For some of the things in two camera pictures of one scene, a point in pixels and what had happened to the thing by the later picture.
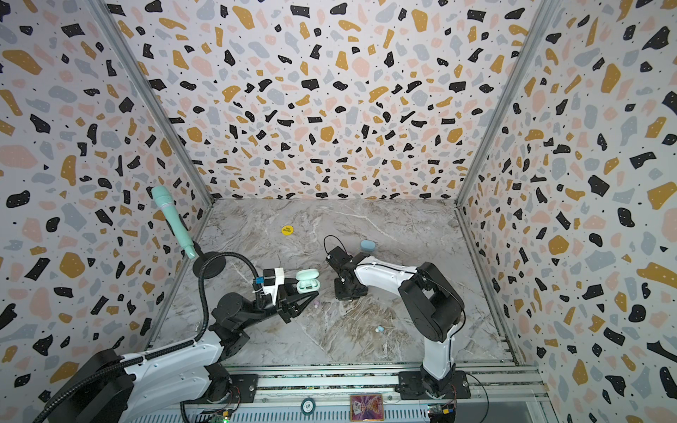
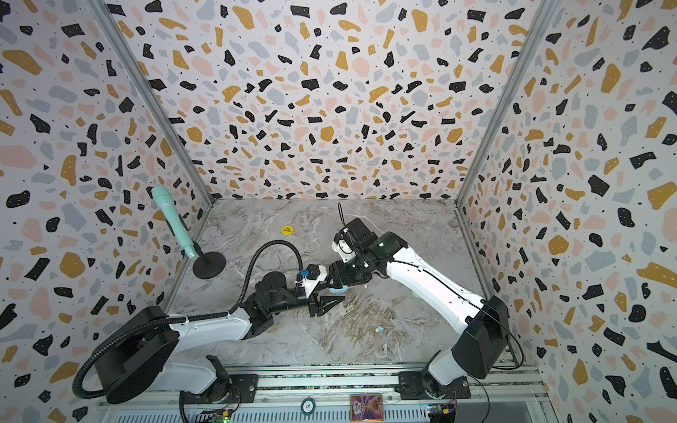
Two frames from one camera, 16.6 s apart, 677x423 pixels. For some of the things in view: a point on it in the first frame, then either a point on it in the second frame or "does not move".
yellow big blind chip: (287, 230) does not move
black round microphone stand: (212, 269) does not move
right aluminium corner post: (542, 18) does not move
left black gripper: (287, 306) -> (322, 307)
